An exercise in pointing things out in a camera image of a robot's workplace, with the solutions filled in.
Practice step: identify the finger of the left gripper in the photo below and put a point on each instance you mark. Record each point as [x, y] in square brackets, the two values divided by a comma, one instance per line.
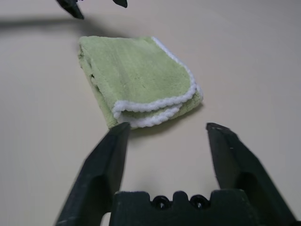
[121, 2]
[71, 9]

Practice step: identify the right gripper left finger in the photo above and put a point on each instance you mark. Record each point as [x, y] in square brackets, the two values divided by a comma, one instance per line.
[94, 179]

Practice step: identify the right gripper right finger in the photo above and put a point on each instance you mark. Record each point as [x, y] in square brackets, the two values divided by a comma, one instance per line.
[244, 169]

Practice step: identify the green towel with white trim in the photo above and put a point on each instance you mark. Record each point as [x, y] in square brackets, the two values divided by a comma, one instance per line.
[138, 80]

